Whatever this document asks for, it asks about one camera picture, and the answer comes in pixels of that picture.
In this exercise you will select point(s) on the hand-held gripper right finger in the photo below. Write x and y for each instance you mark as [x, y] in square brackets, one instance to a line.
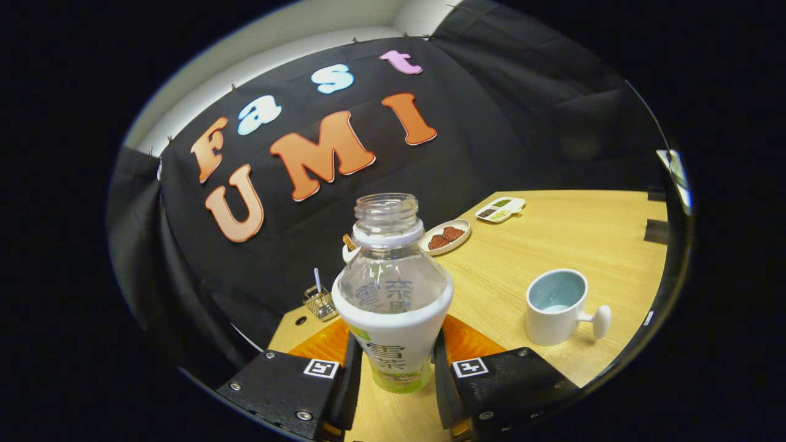
[516, 387]

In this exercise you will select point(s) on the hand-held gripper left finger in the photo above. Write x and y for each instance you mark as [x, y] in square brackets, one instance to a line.
[276, 387]

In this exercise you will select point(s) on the white cup blue inside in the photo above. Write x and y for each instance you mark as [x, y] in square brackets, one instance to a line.
[552, 325]

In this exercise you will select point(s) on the clear juice bottle white label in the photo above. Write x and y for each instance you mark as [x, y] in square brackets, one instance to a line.
[393, 294]

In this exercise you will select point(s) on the small spoon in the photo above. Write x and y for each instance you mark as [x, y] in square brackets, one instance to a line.
[317, 279]

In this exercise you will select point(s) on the wooden table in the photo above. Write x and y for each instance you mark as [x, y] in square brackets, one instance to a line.
[552, 245]

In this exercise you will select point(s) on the white toaster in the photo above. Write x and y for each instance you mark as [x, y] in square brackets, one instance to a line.
[349, 254]

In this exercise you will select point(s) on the toast slice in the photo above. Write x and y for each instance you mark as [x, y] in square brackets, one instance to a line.
[350, 242]

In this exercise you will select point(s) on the red-brown food pieces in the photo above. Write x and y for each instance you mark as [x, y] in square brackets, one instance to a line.
[447, 237]

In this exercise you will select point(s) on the white oval plate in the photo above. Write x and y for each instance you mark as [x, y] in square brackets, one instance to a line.
[462, 230]

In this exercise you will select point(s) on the white divided dish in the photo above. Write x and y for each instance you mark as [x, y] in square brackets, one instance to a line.
[516, 204]

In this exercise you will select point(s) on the black backdrop cloth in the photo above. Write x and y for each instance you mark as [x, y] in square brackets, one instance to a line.
[491, 123]

